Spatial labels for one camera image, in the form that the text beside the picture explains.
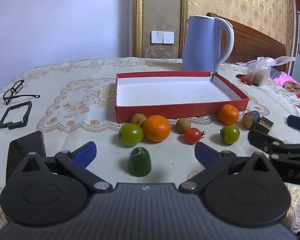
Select clear plastic bag with contents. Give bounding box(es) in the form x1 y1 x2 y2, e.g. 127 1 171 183
245 56 296 85

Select red cardboard box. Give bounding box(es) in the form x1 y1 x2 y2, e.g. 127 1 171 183
114 70 250 123

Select small tan fruit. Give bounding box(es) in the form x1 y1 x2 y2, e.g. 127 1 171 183
176 118 192 134

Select black eyeglasses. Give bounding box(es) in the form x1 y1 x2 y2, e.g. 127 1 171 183
2 79 40 105

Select black square frame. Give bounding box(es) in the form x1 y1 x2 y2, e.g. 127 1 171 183
0 101 32 130

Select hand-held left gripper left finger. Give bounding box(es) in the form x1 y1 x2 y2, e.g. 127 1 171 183
21 141 113 193

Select dark cylinder with tan face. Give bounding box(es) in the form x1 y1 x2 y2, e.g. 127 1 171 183
242 110 261 130

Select white wall switch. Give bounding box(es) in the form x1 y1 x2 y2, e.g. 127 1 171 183
150 30 163 44
163 31 175 44

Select brown cloth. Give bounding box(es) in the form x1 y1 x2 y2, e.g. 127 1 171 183
283 80 300 95

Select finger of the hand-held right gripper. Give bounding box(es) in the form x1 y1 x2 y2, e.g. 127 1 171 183
248 129 300 156
287 115 300 132

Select dark green cone-shaped fruit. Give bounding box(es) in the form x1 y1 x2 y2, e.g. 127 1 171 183
127 147 152 177

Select pink cloth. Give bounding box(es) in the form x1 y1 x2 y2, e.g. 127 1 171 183
272 71 294 83

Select small yellowish fruit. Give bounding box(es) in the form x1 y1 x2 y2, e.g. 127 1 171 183
131 113 147 127

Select wooden headboard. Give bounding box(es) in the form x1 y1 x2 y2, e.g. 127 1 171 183
206 12 288 64

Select green tomato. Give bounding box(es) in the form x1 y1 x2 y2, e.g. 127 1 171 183
220 125 240 145
118 123 144 147

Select small black and gold box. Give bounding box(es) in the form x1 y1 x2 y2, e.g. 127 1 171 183
255 116 275 135

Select large orange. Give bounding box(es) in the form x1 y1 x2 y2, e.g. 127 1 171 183
142 115 171 142

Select small orange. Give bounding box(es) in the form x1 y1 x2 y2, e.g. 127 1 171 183
218 104 240 125

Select gold wall panel frame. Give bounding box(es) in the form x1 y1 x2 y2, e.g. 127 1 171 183
132 0 189 58

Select black phone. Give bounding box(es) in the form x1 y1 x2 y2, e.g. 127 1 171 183
5 131 45 183

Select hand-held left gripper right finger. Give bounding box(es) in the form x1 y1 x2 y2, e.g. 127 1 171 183
179 142 278 193

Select blue electric kettle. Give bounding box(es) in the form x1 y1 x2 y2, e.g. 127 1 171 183
181 15 235 72

